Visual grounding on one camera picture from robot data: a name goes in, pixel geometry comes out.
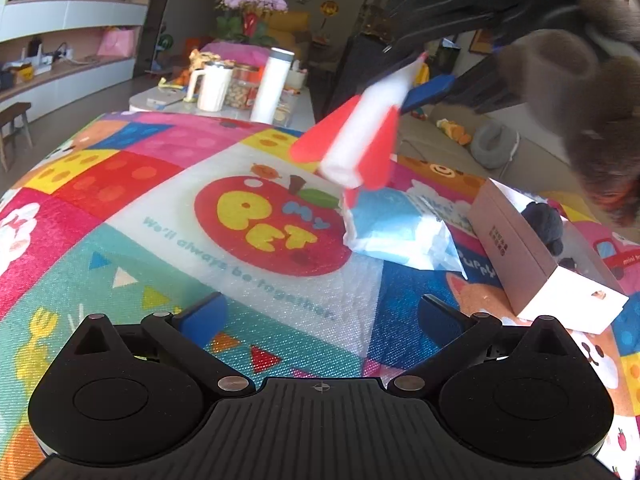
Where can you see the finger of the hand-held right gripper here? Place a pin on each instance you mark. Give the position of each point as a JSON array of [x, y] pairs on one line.
[[430, 91], [450, 35]]

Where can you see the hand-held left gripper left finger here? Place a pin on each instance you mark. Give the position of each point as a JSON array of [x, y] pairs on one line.
[[202, 317]]

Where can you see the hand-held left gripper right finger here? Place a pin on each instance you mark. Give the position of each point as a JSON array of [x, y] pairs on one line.
[[440, 320]]

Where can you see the white roll with red ends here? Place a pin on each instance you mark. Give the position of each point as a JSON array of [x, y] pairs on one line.
[[360, 130]]

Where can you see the pink cardboard box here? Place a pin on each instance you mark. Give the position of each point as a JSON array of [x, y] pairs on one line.
[[520, 270]]

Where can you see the blue wipes packet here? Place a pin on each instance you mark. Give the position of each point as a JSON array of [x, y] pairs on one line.
[[395, 225]]

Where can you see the black plush toy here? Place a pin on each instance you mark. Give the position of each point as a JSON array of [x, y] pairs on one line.
[[542, 222]]

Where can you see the person's right hand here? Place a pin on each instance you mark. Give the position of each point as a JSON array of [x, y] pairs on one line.
[[590, 110]]

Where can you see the orange plush toy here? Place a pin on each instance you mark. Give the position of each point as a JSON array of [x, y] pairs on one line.
[[455, 132]]

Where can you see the beige sofa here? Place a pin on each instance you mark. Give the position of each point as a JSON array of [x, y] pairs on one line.
[[440, 160]]

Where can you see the dark cabinet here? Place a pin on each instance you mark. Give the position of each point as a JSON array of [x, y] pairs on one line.
[[360, 70]]

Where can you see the grey neck pillow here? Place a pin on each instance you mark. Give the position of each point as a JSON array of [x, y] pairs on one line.
[[492, 147]]

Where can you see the colourful printed play mat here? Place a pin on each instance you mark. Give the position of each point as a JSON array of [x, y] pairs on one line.
[[150, 240]]

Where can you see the yellow lantern ornament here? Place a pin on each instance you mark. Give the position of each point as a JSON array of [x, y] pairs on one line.
[[330, 9]]

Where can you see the white tissue box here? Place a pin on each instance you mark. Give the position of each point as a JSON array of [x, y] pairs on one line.
[[297, 77]]

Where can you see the yellow cushions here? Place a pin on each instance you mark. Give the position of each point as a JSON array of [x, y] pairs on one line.
[[290, 30]]

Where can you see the white thermos bottle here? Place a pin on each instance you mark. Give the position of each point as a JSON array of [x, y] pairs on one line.
[[270, 87]]

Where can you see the clear jar of nuts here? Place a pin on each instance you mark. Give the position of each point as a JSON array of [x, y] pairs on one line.
[[242, 90]]

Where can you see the potted pink flowers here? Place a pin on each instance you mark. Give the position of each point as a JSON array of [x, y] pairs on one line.
[[250, 15]]

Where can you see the white lidded mug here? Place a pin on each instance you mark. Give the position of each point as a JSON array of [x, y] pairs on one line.
[[215, 87]]

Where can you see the white coffee table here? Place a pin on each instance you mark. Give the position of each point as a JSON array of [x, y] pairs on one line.
[[160, 100]]

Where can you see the wooden stool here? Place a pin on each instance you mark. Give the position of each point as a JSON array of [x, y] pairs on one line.
[[15, 120]]

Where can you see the pink gift bag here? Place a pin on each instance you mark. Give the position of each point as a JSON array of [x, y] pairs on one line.
[[116, 42]]

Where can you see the white wall shelf unit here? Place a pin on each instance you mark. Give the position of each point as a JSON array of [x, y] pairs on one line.
[[65, 35]]

